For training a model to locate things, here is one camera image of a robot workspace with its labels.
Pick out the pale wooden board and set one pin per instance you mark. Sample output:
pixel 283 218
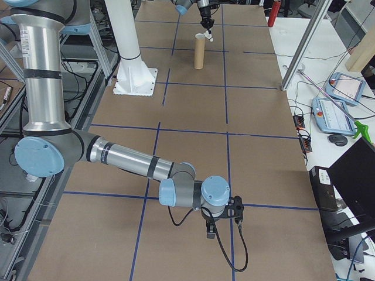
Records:
pixel 363 52

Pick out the aluminium profile post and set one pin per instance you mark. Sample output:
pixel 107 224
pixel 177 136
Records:
pixel 301 47

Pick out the white arm pedestal base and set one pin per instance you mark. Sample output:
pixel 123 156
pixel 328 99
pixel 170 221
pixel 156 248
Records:
pixel 129 44

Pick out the black orange connector hub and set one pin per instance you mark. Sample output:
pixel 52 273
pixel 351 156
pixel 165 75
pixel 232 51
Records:
pixel 306 145
pixel 299 121

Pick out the white feather shuttlecock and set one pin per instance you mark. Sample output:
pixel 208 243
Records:
pixel 209 37

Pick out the brown cardboard tube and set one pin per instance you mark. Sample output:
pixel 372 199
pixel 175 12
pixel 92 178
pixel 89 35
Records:
pixel 199 55

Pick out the black monitor stand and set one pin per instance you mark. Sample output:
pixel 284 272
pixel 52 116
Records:
pixel 345 231

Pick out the red cylinder bottle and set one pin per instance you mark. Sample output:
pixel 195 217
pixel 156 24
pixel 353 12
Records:
pixel 273 14

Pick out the white side table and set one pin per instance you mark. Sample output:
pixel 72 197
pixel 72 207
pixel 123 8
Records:
pixel 287 41

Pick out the metal bar frame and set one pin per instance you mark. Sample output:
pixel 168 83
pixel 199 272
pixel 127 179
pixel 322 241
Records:
pixel 101 55

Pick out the black computer box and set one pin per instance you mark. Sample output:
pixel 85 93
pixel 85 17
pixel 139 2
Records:
pixel 322 190

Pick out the black computer mouse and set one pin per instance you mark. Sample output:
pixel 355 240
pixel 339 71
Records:
pixel 337 140

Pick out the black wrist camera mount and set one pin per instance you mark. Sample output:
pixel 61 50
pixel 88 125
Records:
pixel 235 207

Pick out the blue grey teach pendant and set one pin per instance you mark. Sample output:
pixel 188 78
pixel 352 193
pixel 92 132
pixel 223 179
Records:
pixel 332 115
pixel 347 87

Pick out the black monitor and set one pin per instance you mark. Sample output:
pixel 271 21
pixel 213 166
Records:
pixel 357 175

